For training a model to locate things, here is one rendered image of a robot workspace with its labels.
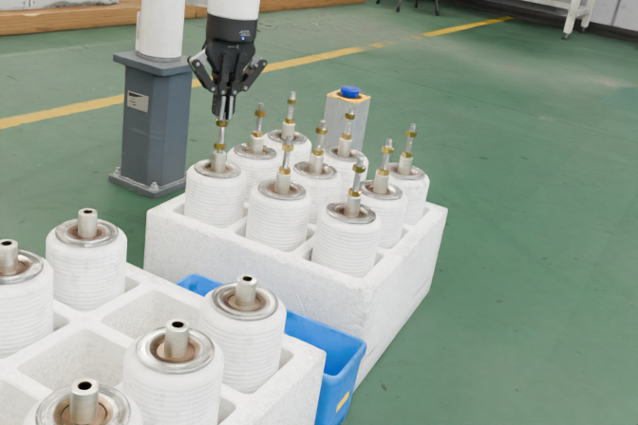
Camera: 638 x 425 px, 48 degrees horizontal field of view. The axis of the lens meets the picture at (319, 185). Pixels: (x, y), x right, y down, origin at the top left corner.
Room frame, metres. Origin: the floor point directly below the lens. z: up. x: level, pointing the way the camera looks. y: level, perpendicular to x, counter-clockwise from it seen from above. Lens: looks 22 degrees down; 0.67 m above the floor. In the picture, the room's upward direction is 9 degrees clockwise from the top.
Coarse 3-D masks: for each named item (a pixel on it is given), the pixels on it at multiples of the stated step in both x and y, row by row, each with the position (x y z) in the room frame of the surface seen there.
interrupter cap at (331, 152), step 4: (324, 148) 1.25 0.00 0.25; (328, 148) 1.25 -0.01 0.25; (332, 148) 1.25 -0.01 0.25; (336, 148) 1.26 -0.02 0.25; (352, 148) 1.27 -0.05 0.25; (324, 152) 1.23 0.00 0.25; (328, 152) 1.23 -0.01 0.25; (332, 152) 1.24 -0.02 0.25; (336, 152) 1.25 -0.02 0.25; (352, 152) 1.25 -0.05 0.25; (356, 152) 1.25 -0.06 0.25; (360, 152) 1.26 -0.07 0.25; (328, 156) 1.21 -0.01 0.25; (332, 156) 1.21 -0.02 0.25; (336, 156) 1.22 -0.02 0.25; (340, 156) 1.23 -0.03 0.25; (352, 156) 1.24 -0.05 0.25; (356, 156) 1.23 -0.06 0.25; (360, 156) 1.24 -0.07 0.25; (364, 156) 1.24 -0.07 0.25; (340, 160) 1.20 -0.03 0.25; (344, 160) 1.20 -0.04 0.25; (348, 160) 1.20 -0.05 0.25; (352, 160) 1.21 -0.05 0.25; (356, 160) 1.21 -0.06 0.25
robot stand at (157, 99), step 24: (144, 72) 1.50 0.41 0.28; (168, 72) 1.48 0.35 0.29; (192, 72) 1.56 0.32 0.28; (144, 96) 1.50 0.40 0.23; (168, 96) 1.50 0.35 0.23; (144, 120) 1.49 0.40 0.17; (168, 120) 1.50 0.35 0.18; (144, 144) 1.49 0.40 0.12; (168, 144) 1.51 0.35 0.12; (120, 168) 1.53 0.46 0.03; (144, 168) 1.49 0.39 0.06; (168, 168) 1.51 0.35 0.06; (144, 192) 1.47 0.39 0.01; (168, 192) 1.50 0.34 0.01
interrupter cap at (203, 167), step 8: (200, 160) 1.09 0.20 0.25; (208, 160) 1.09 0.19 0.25; (200, 168) 1.06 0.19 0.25; (208, 168) 1.07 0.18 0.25; (232, 168) 1.08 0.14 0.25; (240, 168) 1.08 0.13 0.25; (208, 176) 1.03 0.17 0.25; (216, 176) 1.03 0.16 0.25; (224, 176) 1.03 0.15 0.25; (232, 176) 1.04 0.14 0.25
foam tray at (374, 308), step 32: (160, 224) 1.01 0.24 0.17; (192, 224) 1.00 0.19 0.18; (416, 224) 1.14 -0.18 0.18; (160, 256) 1.01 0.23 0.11; (192, 256) 0.99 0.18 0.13; (224, 256) 0.97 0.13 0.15; (256, 256) 0.95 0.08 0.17; (288, 256) 0.95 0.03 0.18; (384, 256) 1.00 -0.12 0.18; (416, 256) 1.08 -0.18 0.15; (288, 288) 0.92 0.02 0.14; (320, 288) 0.91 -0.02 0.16; (352, 288) 0.89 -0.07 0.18; (384, 288) 0.93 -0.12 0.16; (416, 288) 1.13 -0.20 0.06; (320, 320) 0.90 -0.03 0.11; (352, 320) 0.88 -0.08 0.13; (384, 320) 0.97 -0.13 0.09
